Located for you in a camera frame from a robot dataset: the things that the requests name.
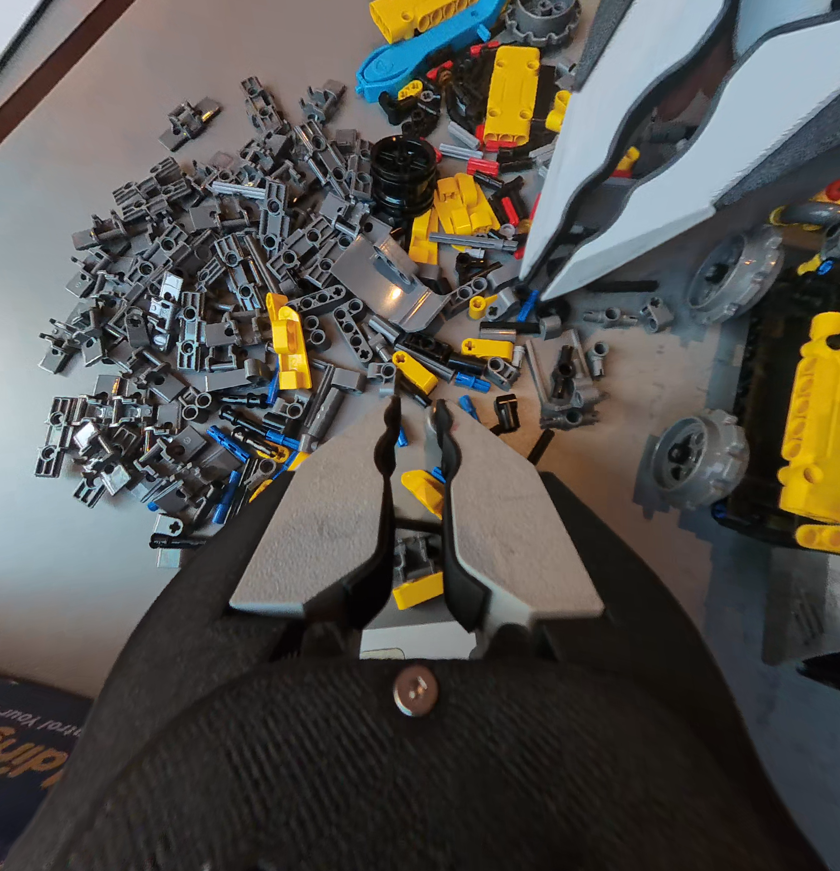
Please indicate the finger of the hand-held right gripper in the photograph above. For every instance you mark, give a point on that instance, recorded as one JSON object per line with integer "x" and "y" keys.
{"x": 733, "y": 170}
{"x": 617, "y": 88}

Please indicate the yellow stacked beam frame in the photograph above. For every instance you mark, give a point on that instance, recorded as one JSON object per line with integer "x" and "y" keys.
{"x": 406, "y": 17}

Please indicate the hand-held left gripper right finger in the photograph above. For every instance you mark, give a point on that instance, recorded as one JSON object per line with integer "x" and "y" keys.
{"x": 522, "y": 537}

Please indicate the black wheel rim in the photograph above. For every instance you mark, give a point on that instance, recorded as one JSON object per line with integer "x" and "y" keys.
{"x": 403, "y": 177}

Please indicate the yellow toy vehicle model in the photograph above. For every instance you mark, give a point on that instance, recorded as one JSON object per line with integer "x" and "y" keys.
{"x": 821, "y": 408}

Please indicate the blue brick separator tool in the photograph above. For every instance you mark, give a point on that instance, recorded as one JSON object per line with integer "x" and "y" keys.
{"x": 393, "y": 68}

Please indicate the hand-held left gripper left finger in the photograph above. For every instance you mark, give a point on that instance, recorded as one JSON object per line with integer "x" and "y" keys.
{"x": 311, "y": 531}

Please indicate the black long axle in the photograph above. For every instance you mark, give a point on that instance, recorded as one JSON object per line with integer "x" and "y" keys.
{"x": 631, "y": 286}

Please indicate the pile of mixed coloured pieces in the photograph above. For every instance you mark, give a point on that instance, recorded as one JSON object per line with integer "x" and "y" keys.
{"x": 501, "y": 204}

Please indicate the dark grey sprocket wheel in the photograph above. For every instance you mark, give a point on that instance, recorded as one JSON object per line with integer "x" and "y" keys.
{"x": 542, "y": 20}

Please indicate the dark blue kit box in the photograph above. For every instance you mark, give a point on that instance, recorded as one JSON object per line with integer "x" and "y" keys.
{"x": 25, "y": 748}

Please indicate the yellow rectangular panel piece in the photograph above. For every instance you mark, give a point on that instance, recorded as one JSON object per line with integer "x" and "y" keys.
{"x": 512, "y": 95}

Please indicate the grey curved panel piece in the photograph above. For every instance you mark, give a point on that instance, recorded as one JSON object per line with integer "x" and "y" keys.
{"x": 393, "y": 279}

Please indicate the pile of grey track links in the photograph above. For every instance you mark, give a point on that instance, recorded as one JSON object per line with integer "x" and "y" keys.
{"x": 188, "y": 272}

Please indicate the grey desk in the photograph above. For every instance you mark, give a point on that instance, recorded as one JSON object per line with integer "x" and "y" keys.
{"x": 86, "y": 544}

